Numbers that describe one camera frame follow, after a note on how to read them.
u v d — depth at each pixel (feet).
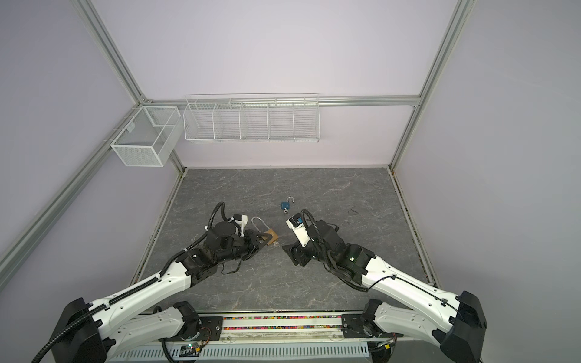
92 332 1.29
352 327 2.40
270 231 2.57
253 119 3.26
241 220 2.42
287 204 3.46
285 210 3.38
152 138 3.36
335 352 5.17
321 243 1.70
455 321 1.30
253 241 2.19
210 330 2.41
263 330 2.47
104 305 1.39
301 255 2.08
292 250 2.07
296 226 2.04
